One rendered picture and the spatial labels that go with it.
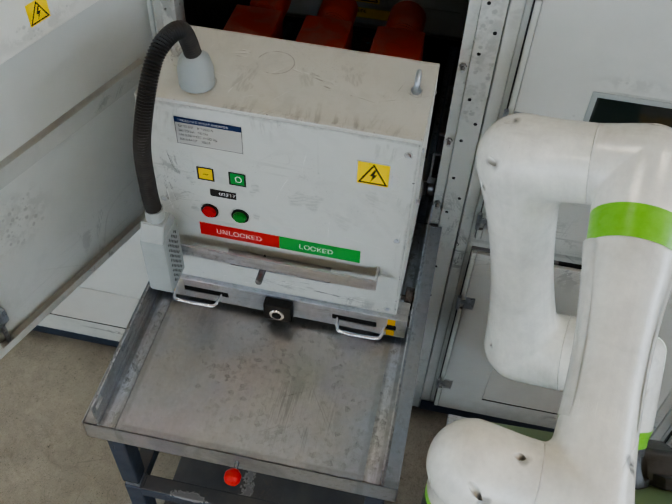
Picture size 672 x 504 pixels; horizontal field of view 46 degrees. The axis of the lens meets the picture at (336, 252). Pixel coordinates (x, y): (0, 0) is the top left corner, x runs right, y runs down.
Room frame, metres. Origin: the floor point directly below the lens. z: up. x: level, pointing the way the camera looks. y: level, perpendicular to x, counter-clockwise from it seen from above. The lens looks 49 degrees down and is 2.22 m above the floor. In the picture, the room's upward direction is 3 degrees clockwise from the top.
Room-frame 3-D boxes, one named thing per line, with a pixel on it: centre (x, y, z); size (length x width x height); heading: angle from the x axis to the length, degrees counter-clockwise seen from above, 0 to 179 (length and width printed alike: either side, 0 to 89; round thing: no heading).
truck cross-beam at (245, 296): (1.02, 0.11, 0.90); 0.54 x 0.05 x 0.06; 80
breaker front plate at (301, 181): (1.00, 0.11, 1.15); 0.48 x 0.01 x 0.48; 80
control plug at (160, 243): (0.97, 0.33, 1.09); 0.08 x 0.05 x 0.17; 170
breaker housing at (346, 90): (1.25, 0.07, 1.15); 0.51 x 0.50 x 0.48; 170
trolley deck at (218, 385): (1.01, 0.11, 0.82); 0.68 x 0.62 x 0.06; 170
